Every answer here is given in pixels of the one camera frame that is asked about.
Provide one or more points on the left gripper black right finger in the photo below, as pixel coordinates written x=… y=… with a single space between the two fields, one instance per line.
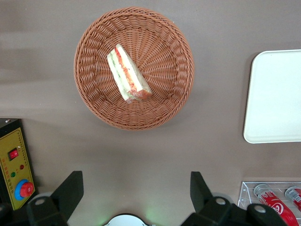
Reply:
x=202 y=193

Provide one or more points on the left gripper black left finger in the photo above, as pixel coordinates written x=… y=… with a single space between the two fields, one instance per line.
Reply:
x=63 y=195

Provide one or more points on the triangular sandwich with red filling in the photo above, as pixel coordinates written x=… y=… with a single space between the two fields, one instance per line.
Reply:
x=127 y=73

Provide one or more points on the cream rectangular plastic tray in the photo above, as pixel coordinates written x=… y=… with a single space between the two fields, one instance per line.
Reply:
x=275 y=94

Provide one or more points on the reddish brown round wicker basket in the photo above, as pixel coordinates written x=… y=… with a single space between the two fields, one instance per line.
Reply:
x=164 y=47

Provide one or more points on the clear acrylic bottle rack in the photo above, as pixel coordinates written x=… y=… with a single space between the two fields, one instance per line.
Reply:
x=244 y=195

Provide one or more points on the red cola bottle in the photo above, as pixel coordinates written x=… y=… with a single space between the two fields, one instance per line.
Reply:
x=295 y=195
x=270 y=197

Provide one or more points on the black food warmer yellow panel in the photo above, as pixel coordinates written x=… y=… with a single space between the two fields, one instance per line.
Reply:
x=14 y=146

